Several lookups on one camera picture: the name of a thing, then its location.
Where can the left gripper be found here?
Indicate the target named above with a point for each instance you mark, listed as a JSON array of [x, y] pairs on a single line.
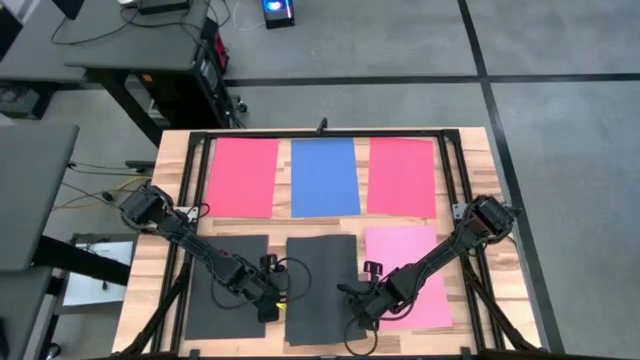
[[265, 282]]

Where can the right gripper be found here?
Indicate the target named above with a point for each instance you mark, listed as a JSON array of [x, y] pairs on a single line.
[[385, 297]]

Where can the black paper sheet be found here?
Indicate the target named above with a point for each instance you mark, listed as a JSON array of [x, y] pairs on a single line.
[[320, 290], [210, 315]]

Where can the pink paper sheet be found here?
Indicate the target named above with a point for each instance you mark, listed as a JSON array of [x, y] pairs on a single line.
[[430, 312]]

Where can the red paper sheet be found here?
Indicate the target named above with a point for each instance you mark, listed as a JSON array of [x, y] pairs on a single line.
[[242, 177], [402, 177]]

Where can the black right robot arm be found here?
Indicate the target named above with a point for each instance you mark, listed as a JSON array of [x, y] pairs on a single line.
[[440, 252]]

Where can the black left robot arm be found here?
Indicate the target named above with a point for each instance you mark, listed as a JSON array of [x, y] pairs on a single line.
[[200, 250]]

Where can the yellow tape strip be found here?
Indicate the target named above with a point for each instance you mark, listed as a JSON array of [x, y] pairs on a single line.
[[281, 305]]

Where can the silver mounting plate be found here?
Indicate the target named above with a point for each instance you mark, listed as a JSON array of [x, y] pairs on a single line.
[[460, 210], [187, 213]]

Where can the blue paper sheet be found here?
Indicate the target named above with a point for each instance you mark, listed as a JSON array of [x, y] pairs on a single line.
[[325, 177]]

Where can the white paper sheet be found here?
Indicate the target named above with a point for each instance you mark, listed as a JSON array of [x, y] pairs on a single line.
[[90, 295]]

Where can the black diagonal bar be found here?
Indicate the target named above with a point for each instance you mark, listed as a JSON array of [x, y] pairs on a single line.
[[80, 260]]

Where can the red box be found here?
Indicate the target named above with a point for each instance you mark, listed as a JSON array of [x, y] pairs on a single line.
[[221, 50]]

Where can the grey office desk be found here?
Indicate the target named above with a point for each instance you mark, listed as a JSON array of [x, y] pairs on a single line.
[[35, 195], [40, 60], [22, 310]]

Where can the black computer with blue light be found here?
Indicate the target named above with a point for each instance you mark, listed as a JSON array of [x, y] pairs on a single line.
[[277, 17]]

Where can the black device box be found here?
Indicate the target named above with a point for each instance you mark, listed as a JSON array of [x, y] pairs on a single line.
[[162, 6]]

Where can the black monitor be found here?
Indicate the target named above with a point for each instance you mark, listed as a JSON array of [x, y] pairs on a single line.
[[9, 35], [69, 7]]

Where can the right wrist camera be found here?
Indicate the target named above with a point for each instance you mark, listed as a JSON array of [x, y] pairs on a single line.
[[369, 321]]

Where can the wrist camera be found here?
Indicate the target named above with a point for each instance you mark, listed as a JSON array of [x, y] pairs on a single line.
[[369, 321], [268, 312]]

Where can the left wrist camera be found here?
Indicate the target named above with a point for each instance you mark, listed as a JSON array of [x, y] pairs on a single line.
[[268, 312]]

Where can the small black bracket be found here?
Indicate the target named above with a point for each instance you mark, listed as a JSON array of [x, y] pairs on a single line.
[[323, 125]]

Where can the black aluminium table frame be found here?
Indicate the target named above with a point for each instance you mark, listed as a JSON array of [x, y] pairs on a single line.
[[400, 133]]

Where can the desk with black frame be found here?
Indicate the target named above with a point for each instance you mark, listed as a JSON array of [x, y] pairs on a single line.
[[135, 45]]

